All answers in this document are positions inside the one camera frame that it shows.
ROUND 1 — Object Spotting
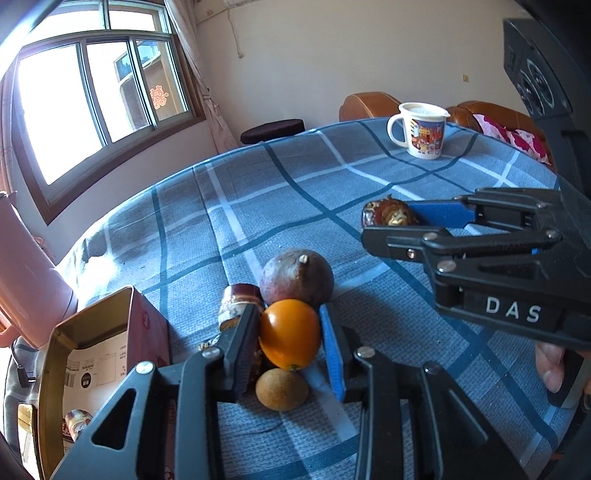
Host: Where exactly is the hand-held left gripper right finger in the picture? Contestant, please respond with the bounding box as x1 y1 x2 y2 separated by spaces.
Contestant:
318 302 506 480

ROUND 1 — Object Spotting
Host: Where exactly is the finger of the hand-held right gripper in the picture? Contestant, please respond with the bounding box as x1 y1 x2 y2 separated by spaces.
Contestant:
409 187 563 230
361 225 565 278

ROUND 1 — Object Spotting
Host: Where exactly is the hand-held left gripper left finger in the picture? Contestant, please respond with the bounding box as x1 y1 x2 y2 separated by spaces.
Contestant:
48 302 264 480

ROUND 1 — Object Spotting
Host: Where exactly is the small smooth orange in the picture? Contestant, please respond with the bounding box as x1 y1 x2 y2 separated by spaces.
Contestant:
259 299 321 371

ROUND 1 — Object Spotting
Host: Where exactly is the layered cake piece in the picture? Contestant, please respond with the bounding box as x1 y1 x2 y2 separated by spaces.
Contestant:
62 408 95 444
218 284 265 330

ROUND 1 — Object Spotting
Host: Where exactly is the brown longan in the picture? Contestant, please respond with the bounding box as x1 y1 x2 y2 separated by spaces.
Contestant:
255 368 308 411

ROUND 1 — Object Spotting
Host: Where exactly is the purple passion fruit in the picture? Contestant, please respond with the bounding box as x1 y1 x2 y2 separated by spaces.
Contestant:
259 249 334 309

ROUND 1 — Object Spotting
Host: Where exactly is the rectangular metal tin box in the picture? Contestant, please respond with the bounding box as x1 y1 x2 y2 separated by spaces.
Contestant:
37 285 172 480

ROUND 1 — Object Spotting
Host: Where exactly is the person's right hand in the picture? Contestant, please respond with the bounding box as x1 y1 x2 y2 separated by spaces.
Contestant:
534 340 565 394

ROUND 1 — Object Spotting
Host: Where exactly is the white printed cup with lid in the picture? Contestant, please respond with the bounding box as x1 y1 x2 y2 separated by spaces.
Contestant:
386 102 450 161

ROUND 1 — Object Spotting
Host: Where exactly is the blue plaid tablecloth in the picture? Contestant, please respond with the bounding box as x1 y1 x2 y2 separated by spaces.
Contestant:
0 117 578 480

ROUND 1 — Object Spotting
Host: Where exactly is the pink floral cushion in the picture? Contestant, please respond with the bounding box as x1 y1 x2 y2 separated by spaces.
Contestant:
472 113 553 166

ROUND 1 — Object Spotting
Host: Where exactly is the brown leather sofa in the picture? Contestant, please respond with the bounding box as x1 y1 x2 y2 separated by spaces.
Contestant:
444 100 557 174

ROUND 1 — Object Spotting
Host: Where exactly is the dark round stool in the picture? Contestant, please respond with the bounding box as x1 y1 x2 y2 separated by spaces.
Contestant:
240 119 306 145

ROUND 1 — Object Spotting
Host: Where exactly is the pink electric kettle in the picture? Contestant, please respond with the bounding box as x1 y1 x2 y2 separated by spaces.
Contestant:
0 191 79 349

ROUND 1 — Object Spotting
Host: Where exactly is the pale curtain with valance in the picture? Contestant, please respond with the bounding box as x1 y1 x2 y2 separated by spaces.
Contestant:
164 0 238 151

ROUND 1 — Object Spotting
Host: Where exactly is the sliding glass window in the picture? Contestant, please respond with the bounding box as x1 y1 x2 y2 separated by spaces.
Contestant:
0 0 207 227

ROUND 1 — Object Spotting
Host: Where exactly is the black kettle power cord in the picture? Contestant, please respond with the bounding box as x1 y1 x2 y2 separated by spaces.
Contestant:
9 337 38 384

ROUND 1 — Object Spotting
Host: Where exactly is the white air conditioner cable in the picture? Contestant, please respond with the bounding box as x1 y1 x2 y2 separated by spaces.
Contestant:
196 7 245 58

